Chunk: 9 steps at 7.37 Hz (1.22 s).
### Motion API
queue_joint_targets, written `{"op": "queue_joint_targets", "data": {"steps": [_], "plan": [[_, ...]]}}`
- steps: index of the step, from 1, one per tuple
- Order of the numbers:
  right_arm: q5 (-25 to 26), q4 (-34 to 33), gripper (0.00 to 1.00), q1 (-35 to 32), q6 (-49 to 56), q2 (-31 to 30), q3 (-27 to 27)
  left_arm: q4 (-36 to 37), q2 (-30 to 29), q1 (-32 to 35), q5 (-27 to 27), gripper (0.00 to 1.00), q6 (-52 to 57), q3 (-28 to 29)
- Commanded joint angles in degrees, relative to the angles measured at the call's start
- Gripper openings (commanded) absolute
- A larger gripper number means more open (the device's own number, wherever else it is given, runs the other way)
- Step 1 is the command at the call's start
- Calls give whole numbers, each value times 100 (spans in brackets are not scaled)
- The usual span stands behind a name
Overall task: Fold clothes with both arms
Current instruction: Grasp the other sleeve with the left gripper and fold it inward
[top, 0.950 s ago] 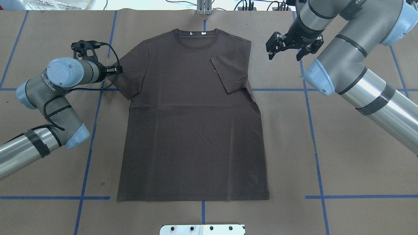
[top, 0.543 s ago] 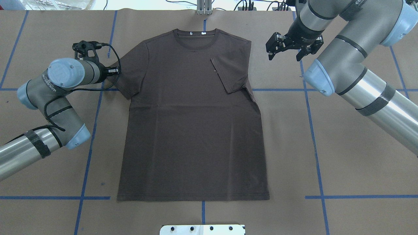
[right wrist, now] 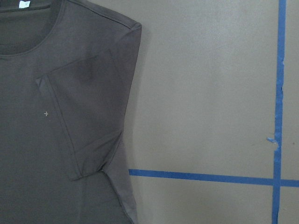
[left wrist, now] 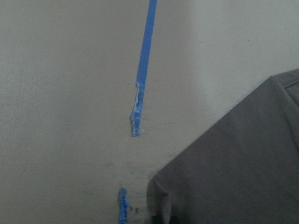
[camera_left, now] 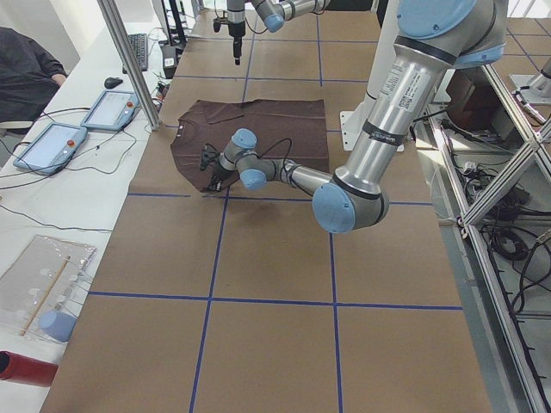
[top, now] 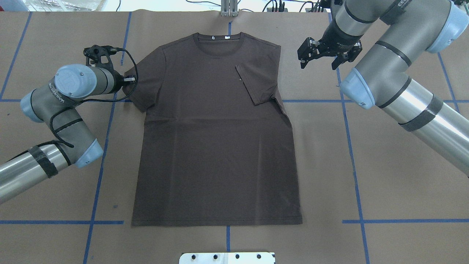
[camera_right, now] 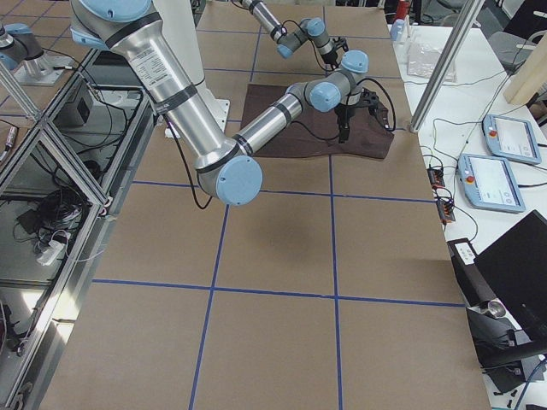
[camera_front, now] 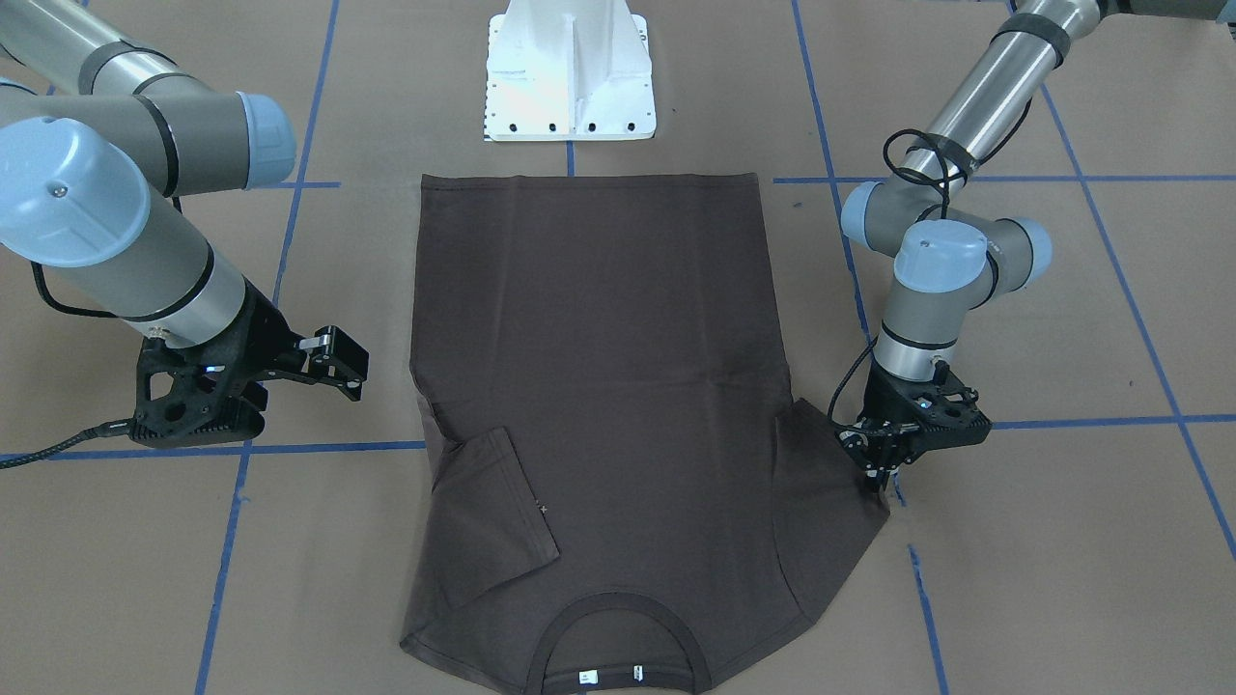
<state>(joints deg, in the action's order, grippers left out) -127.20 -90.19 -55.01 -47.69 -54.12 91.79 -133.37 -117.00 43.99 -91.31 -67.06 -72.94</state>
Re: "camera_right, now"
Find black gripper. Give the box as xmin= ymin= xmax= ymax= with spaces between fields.
xmin=321 ymin=37 xmax=348 ymax=64
xmin=335 ymin=88 xmax=379 ymax=144

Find dark brown t-shirt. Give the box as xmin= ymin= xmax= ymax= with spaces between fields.
xmin=257 ymin=108 xmax=393 ymax=160

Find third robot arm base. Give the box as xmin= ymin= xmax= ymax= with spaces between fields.
xmin=1 ymin=23 xmax=74 ymax=86

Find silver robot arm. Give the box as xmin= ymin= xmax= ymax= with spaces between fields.
xmin=70 ymin=1 xmax=369 ymax=206
xmin=232 ymin=0 xmax=349 ymax=69

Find red cylinder bottle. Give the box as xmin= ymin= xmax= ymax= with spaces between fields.
xmin=395 ymin=0 xmax=410 ymax=20

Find orange black circuit board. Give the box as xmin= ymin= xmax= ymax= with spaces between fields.
xmin=426 ymin=167 xmax=445 ymax=189

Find near blue teach pendant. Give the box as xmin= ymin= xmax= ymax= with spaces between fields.
xmin=457 ymin=154 xmax=526 ymax=214

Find blue teach pendant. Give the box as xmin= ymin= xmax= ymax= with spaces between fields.
xmin=482 ymin=114 xmax=542 ymax=165
xmin=457 ymin=154 xmax=526 ymax=214

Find far blue teach pendant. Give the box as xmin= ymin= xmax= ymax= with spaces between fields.
xmin=482 ymin=114 xmax=542 ymax=165

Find black box with label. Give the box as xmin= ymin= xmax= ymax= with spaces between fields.
xmin=447 ymin=238 xmax=497 ymax=307

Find black monitor on stand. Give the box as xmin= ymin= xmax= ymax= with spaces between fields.
xmin=468 ymin=210 xmax=546 ymax=393

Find white power strip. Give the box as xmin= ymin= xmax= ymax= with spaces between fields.
xmin=37 ymin=239 xmax=66 ymax=267

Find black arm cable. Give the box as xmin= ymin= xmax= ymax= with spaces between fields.
xmin=170 ymin=76 xmax=397 ymax=210

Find aluminium frame post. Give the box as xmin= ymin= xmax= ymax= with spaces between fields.
xmin=409 ymin=0 xmax=485 ymax=132

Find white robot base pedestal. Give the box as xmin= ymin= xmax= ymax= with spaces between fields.
xmin=154 ymin=0 xmax=230 ymax=131

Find aluminium frame cage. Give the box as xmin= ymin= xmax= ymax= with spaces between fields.
xmin=1 ymin=50 xmax=153 ymax=409

